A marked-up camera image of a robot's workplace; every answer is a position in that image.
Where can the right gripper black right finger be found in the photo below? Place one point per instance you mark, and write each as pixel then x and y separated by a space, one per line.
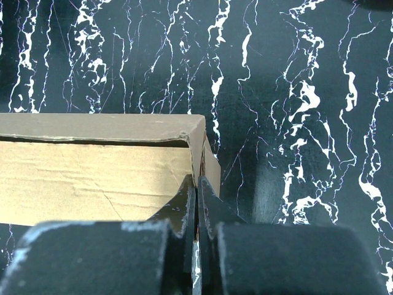
pixel 241 258

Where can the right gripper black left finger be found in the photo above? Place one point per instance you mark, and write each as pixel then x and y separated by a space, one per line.
pixel 109 257

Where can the brown cardboard box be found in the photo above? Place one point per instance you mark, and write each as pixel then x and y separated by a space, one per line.
pixel 106 167

